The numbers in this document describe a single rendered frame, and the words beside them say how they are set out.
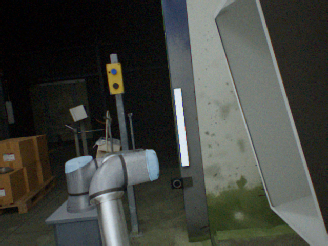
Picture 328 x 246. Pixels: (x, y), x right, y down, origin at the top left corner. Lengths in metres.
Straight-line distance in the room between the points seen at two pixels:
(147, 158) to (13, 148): 3.31
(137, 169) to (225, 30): 1.03
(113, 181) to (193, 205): 1.42
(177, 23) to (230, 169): 1.23
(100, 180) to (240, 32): 1.17
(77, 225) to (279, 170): 1.19
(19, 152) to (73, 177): 2.64
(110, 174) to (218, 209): 1.50
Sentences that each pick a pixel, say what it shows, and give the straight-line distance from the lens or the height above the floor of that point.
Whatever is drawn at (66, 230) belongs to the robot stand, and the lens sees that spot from 1.54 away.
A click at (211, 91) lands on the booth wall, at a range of 2.10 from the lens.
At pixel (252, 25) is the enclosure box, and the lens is 1.69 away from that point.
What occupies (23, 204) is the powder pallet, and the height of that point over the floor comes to 0.11.
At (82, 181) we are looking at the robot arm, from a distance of 1.50.
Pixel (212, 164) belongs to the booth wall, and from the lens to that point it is 2.16.
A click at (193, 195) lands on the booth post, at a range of 2.21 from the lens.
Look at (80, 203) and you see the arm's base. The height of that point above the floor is 0.69.
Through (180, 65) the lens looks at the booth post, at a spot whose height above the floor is 1.45.
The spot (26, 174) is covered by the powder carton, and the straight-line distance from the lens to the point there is 4.16.
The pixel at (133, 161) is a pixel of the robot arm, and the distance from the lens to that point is 0.93.
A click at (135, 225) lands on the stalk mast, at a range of 2.56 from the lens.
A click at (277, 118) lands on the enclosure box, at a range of 1.70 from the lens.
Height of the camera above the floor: 1.17
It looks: 4 degrees down
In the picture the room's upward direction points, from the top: 6 degrees counter-clockwise
